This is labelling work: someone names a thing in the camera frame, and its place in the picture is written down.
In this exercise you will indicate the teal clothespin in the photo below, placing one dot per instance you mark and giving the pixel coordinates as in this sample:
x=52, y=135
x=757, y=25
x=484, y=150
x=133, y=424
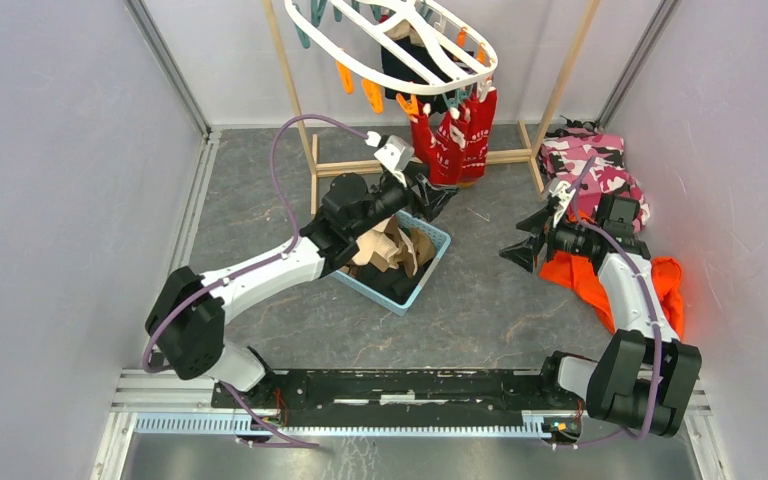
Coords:
x=454, y=99

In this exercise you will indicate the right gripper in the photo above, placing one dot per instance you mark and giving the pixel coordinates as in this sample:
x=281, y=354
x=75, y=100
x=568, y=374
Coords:
x=524, y=252

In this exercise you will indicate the orange cloth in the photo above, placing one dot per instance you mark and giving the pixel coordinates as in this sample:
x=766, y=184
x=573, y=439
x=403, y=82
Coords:
x=576, y=273

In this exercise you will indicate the wooden hanger stand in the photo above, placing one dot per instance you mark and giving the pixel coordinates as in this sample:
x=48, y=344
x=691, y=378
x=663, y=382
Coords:
x=527, y=155

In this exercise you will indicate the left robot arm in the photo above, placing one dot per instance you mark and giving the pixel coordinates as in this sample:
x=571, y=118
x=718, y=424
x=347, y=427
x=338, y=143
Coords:
x=187, y=322

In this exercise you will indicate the red santa pattern sock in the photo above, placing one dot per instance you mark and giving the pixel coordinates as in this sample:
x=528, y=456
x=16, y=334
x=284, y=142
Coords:
x=469, y=149

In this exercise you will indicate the white round sock hanger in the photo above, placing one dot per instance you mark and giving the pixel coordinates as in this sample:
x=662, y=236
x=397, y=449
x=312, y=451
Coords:
x=460, y=55

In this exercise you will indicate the beige red cuffed sock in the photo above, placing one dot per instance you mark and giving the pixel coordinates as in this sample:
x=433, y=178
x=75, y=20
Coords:
x=405, y=31

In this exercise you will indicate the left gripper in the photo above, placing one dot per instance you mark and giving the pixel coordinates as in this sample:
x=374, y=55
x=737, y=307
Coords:
x=432, y=198

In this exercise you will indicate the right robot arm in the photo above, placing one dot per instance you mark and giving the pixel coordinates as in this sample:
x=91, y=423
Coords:
x=645, y=377

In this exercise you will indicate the tan sock in basket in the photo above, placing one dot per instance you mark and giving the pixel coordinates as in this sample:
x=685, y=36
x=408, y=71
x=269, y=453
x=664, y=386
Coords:
x=390, y=246

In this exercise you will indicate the white clothespin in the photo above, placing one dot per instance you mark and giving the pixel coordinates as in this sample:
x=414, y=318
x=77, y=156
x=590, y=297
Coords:
x=483, y=88

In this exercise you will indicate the light blue laundry basket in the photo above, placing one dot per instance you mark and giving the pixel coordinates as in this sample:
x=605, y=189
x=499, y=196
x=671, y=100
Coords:
x=407, y=297

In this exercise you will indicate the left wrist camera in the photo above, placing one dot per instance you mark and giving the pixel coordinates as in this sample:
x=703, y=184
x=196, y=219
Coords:
x=393, y=153

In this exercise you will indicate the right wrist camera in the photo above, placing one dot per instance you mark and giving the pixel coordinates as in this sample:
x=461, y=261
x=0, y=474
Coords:
x=560, y=195

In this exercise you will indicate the red white patterned sock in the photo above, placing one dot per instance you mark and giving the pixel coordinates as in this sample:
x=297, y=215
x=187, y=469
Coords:
x=486, y=113

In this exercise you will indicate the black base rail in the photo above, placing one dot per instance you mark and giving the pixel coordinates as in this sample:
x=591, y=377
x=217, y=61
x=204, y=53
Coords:
x=425, y=400

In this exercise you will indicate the orange clothespin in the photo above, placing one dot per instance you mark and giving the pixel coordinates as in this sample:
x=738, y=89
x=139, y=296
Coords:
x=409, y=105
x=372, y=91

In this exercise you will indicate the pink camouflage cloth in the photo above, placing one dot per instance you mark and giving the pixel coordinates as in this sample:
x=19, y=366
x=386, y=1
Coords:
x=596, y=160

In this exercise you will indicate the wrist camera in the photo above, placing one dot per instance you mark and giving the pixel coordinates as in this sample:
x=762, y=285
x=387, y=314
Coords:
x=560, y=195
x=393, y=153

